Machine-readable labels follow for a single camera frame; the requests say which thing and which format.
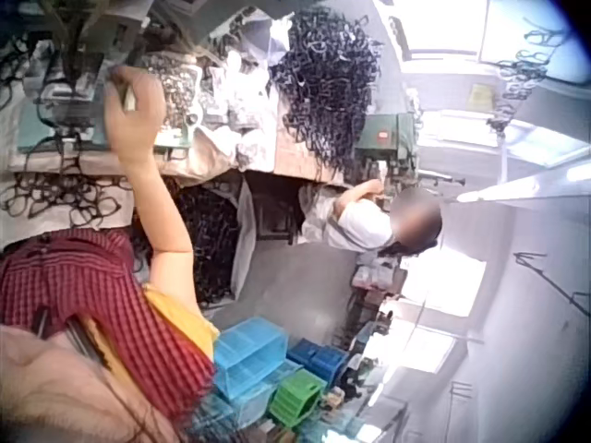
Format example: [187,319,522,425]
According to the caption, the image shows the string of eyeglass frames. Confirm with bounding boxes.
[487,17,572,133]

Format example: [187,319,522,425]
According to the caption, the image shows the row of black eyeglass frames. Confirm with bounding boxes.
[0,173,136,231]

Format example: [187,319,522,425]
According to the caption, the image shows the cluttered work shelf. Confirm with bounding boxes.
[349,256,410,327]

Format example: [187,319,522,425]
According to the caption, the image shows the green tray of metal parts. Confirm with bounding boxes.
[146,52,205,150]

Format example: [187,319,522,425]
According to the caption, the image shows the green plastic basket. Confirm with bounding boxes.
[268,367,328,422]

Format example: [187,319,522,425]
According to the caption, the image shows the light blue plastic basket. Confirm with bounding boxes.
[212,315,291,401]

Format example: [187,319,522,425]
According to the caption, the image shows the large pile of black eyeglass frames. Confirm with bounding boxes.
[270,7,385,182]

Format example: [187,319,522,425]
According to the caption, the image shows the heap of white plastic bags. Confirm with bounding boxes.
[198,43,281,174]

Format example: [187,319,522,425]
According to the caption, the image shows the teal machine base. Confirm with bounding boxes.
[17,94,113,154]

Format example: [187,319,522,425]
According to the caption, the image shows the dark blue plastic crates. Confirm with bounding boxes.
[286,338,351,385]

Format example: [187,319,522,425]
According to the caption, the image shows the yellow paper label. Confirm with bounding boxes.
[467,82,499,111]

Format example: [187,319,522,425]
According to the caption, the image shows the hanging bunch of dark eyeglass frames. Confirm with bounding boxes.
[171,182,242,308]

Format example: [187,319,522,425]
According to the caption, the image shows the green workshop machine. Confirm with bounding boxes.
[354,112,419,198]

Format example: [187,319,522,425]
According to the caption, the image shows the person's right hand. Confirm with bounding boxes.
[102,65,168,172]

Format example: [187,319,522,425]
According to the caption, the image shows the dark bench machine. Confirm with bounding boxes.
[25,0,156,105]

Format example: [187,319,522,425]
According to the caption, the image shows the small olive frame piece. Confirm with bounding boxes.
[120,82,139,114]

